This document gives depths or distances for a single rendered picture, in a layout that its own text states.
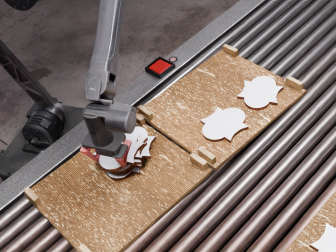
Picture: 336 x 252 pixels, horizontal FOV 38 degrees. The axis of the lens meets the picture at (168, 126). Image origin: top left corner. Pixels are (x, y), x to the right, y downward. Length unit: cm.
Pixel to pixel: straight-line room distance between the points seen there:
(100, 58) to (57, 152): 44
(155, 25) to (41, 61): 84
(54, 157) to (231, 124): 55
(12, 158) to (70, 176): 117
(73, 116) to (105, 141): 143
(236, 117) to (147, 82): 37
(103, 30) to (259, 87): 57
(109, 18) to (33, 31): 266
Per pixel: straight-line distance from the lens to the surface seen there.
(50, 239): 138
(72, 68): 340
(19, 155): 260
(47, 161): 155
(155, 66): 174
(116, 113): 118
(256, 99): 154
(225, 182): 137
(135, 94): 166
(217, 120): 148
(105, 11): 126
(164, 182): 137
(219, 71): 166
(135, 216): 132
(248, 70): 166
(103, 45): 124
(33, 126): 244
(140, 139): 140
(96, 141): 126
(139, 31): 357
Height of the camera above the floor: 201
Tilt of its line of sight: 46 degrees down
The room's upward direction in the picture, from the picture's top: 11 degrees counter-clockwise
